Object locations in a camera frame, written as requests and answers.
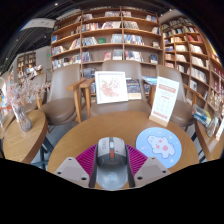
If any brown padded wooden armchair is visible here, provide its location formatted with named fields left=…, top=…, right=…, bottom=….
left=34, top=63, right=87, bottom=126
left=79, top=59, right=153, bottom=118
left=148, top=64, right=201, bottom=129

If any distant wooden book shelf unit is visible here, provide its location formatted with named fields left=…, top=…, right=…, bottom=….
left=16, top=51, right=38, bottom=79

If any white framed floral picture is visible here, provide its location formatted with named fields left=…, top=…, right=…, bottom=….
left=94, top=70, right=130, bottom=105

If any small white card sign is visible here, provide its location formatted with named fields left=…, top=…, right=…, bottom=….
left=215, top=116, right=224, bottom=141

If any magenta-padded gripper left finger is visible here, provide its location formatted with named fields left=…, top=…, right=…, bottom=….
left=53, top=145, right=99, bottom=189

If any grey computer mouse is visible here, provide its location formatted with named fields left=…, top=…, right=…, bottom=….
left=93, top=136, right=131, bottom=191

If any dark standing book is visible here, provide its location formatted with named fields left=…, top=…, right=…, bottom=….
left=126, top=78, right=143, bottom=100

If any wide wooden book shelf unit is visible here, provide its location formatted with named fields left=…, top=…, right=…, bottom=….
left=49, top=6, right=163, bottom=73

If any stack of books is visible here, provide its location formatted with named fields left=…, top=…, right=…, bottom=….
left=191, top=104, right=213, bottom=128

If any round light blue mouse pad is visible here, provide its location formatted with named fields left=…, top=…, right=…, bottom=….
left=135, top=126, right=183, bottom=170

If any glass vase with pink flowers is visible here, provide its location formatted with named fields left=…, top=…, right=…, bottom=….
left=4, top=74, right=51, bottom=133

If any white orange table sign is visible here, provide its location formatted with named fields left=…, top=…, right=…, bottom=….
left=148, top=76, right=180, bottom=128

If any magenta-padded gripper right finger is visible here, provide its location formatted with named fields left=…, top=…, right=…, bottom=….
left=125, top=144, right=172, bottom=189

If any glass vase with dried flowers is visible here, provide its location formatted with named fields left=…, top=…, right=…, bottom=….
left=205, top=89, right=224, bottom=138

